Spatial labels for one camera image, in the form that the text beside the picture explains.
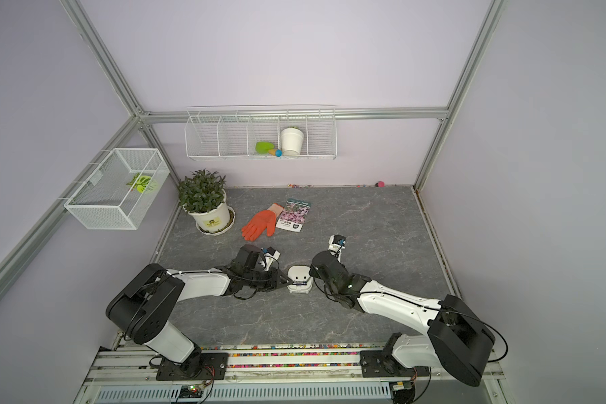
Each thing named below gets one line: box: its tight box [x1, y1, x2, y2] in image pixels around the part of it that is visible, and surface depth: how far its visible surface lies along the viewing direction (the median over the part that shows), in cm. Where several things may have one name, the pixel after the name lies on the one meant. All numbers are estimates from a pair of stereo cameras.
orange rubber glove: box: [240, 203, 285, 242], surface depth 108 cm
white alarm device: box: [286, 265, 314, 294], surface depth 88 cm
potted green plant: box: [177, 169, 237, 236], surface depth 97 cm
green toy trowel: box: [255, 141, 283, 158], surface depth 103 cm
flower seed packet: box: [276, 198, 312, 233], surface depth 111 cm
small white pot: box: [281, 127, 304, 156], surface depth 94 cm
